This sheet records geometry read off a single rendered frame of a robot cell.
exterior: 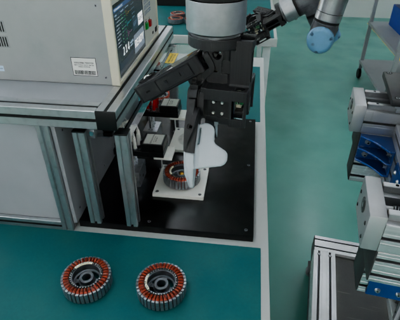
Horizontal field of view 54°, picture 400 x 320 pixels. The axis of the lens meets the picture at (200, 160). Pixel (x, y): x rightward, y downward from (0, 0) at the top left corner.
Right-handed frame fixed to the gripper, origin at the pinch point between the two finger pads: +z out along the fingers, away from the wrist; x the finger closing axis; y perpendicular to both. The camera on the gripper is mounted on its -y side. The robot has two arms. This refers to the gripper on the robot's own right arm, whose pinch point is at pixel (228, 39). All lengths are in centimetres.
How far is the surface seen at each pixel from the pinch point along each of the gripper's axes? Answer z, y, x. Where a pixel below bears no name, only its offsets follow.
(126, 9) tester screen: 8.4, 35.0, -34.3
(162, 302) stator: 19, 89, 7
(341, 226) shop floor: 4, -7, 129
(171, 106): 22.2, 22.8, 0.8
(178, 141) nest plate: 28.0, 24.8, 13.4
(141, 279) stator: 24, 84, 4
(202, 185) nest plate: 17, 49, 16
